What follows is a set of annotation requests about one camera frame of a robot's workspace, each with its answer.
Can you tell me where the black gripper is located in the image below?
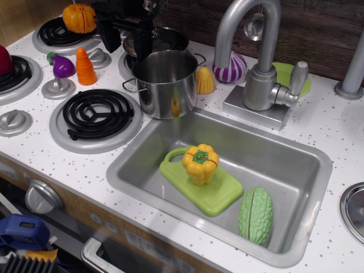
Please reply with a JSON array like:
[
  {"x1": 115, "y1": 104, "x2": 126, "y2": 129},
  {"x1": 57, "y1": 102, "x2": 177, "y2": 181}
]
[{"x1": 90, "y1": 0, "x2": 167, "y2": 61}]

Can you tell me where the stainless steel pot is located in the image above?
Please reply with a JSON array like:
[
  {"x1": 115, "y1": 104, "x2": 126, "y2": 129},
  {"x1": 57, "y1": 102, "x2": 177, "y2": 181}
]
[{"x1": 122, "y1": 50, "x2": 206, "y2": 119}]

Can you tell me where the silver stove knob back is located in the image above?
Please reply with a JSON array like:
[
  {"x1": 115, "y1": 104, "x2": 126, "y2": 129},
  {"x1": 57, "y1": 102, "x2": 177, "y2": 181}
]
[{"x1": 88, "y1": 48, "x2": 111, "y2": 70}]

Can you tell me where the silver stove knob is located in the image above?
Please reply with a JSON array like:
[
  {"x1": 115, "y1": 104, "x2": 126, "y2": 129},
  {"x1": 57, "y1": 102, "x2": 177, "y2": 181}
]
[
  {"x1": 88, "y1": 48, "x2": 111, "y2": 70},
  {"x1": 42, "y1": 77, "x2": 76, "y2": 100},
  {"x1": 1, "y1": 110, "x2": 33, "y2": 137}
]

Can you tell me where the silver pan behind pot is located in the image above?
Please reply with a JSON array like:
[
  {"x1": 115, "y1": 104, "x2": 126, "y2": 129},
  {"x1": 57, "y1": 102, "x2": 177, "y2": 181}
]
[{"x1": 123, "y1": 27, "x2": 189, "y2": 57}]

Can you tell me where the silver stove knob centre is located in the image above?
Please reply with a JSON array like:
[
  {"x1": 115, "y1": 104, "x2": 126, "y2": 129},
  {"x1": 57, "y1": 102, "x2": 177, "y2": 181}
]
[{"x1": 42, "y1": 77, "x2": 76, "y2": 100}]

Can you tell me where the silver stove knob left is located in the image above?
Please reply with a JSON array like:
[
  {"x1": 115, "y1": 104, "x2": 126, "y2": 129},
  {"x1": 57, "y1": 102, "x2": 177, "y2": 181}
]
[{"x1": 1, "y1": 110, "x2": 33, "y2": 137}]

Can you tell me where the back right burner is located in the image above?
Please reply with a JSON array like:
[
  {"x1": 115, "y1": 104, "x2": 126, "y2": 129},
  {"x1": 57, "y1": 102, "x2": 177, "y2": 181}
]
[{"x1": 118, "y1": 52, "x2": 136, "y2": 80}]

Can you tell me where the orange toy pumpkin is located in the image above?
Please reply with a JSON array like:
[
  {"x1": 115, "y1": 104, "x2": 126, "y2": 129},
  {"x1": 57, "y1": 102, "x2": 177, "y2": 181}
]
[{"x1": 63, "y1": 4, "x2": 97, "y2": 34}]

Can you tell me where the orange toy carrot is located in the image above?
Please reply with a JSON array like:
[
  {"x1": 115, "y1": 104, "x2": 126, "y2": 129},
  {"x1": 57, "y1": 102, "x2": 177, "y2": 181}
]
[{"x1": 76, "y1": 48, "x2": 97, "y2": 85}]

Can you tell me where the purple toy eggplant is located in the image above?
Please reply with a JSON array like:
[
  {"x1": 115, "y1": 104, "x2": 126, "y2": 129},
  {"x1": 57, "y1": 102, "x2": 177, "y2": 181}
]
[{"x1": 47, "y1": 52, "x2": 76, "y2": 78}]

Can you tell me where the back left black burner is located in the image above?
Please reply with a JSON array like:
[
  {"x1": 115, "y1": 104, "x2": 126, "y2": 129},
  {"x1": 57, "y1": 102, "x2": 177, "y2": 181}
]
[{"x1": 32, "y1": 17, "x2": 101, "y2": 56}]

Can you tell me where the yellow toy corn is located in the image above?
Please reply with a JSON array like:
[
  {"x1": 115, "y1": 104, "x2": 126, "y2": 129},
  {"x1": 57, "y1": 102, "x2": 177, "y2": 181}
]
[{"x1": 196, "y1": 67, "x2": 215, "y2": 94}]

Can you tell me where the front right black burner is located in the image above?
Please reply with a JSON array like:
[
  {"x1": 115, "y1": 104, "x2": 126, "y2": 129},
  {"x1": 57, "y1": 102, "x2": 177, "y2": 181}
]
[{"x1": 49, "y1": 89, "x2": 143, "y2": 154}]

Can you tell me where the left edge black burner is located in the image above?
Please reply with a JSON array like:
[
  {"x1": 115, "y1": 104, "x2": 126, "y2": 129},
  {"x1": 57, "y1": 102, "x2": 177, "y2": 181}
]
[{"x1": 1, "y1": 55, "x2": 43, "y2": 106}]

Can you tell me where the purple striped toy onion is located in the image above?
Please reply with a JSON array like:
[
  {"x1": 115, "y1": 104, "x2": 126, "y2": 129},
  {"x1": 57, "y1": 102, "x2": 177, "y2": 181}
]
[{"x1": 212, "y1": 51, "x2": 247, "y2": 83}]

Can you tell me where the red toy vegetable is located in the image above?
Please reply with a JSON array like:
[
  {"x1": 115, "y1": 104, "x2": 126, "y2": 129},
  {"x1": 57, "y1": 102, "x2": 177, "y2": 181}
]
[{"x1": 0, "y1": 45, "x2": 14, "y2": 75}]

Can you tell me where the hanging silver ladle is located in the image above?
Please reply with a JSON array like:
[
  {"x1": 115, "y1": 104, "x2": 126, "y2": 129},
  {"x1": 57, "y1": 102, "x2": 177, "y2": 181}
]
[{"x1": 243, "y1": 5, "x2": 265, "y2": 42}]

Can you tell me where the silver toy faucet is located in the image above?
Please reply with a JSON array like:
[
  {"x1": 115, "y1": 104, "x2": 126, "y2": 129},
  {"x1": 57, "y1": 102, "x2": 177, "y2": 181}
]
[{"x1": 214, "y1": 0, "x2": 309, "y2": 131}]

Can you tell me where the yellow toy bell pepper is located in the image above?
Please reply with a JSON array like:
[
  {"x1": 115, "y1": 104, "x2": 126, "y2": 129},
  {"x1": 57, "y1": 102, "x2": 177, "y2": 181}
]
[{"x1": 182, "y1": 144, "x2": 220, "y2": 186}]

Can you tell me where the green plastic plate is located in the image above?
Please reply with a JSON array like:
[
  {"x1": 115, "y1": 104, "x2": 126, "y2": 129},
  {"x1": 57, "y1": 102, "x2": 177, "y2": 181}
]
[{"x1": 272, "y1": 62, "x2": 311, "y2": 97}]

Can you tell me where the silver oven dial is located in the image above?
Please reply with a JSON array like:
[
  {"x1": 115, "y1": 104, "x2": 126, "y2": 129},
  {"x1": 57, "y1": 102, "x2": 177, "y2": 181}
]
[{"x1": 25, "y1": 179, "x2": 64, "y2": 214}]

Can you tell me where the green plastic cutting board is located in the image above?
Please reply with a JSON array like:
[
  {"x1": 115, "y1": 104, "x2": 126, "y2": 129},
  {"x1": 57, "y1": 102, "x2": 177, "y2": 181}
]
[{"x1": 160, "y1": 146, "x2": 244, "y2": 217}]

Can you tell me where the grey metal sink basin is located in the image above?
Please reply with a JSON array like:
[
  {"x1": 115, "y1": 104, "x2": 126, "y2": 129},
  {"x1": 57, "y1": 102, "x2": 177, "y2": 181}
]
[{"x1": 106, "y1": 109, "x2": 332, "y2": 267}]

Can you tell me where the green toy bitter melon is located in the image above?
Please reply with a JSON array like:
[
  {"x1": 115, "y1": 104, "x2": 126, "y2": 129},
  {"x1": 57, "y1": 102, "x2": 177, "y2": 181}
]
[{"x1": 238, "y1": 187, "x2": 273, "y2": 245}]

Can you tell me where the blue clamp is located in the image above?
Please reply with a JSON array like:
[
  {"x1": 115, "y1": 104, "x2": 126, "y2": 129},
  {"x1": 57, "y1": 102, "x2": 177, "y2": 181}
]
[{"x1": 1, "y1": 214, "x2": 50, "y2": 250}]

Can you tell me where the silver bowl at edge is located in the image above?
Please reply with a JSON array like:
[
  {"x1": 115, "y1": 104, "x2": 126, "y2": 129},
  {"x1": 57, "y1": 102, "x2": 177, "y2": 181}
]
[{"x1": 340, "y1": 182, "x2": 363, "y2": 243}]

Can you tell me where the silver oven door handle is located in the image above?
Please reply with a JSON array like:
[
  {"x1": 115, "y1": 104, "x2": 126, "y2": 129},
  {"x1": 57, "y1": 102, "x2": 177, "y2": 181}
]
[{"x1": 80, "y1": 237, "x2": 127, "y2": 272}]

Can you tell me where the grey post with base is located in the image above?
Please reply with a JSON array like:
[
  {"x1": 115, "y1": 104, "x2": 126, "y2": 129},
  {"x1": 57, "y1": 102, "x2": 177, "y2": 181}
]
[{"x1": 334, "y1": 32, "x2": 363, "y2": 100}]

